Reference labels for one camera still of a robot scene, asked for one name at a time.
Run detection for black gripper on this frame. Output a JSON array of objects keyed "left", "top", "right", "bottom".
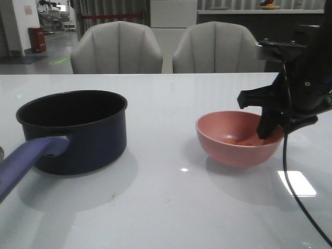
[{"left": 237, "top": 17, "right": 331, "bottom": 140}]

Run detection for pink bowl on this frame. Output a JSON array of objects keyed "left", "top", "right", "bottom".
[{"left": 196, "top": 111, "right": 284, "bottom": 167}]

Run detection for orange ham pieces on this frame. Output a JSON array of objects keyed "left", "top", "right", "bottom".
[{"left": 224, "top": 139, "right": 253, "bottom": 146}]

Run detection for glass lid with blue knob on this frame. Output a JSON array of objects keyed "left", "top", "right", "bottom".
[{"left": 0, "top": 147, "right": 4, "bottom": 163}]

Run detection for right beige upholstered chair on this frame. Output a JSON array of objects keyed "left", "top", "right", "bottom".
[{"left": 172, "top": 21, "right": 266, "bottom": 73}]

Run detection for beige upholstered chair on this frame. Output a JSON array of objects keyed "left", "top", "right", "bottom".
[
  {"left": 172, "top": 21, "right": 266, "bottom": 73},
  {"left": 71, "top": 21, "right": 163, "bottom": 74}
]

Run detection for dark kitchen counter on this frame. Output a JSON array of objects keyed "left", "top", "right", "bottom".
[{"left": 198, "top": 12, "right": 323, "bottom": 72}]

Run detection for fruit plate on counter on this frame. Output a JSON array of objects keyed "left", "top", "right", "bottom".
[{"left": 258, "top": 0, "right": 280, "bottom": 10}]

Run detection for white refrigerator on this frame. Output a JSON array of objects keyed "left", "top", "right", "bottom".
[{"left": 150, "top": 1, "right": 197, "bottom": 28}]

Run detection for left beige upholstered chair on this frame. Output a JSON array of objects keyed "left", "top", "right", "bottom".
[{"left": 71, "top": 21, "right": 163, "bottom": 74}]

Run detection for red barrier belt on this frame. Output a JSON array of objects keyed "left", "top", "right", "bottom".
[{"left": 80, "top": 13, "right": 144, "bottom": 20}]

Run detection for dark blue saucepan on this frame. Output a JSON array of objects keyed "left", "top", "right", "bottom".
[{"left": 1, "top": 90, "right": 128, "bottom": 199}]

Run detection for grey curtain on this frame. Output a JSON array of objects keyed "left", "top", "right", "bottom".
[{"left": 70, "top": 0, "right": 150, "bottom": 38}]

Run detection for red trash bin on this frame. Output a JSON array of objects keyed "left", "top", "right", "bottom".
[{"left": 28, "top": 26, "right": 47, "bottom": 53}]

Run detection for black cable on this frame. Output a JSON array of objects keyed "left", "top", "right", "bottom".
[{"left": 281, "top": 62, "right": 332, "bottom": 247}]

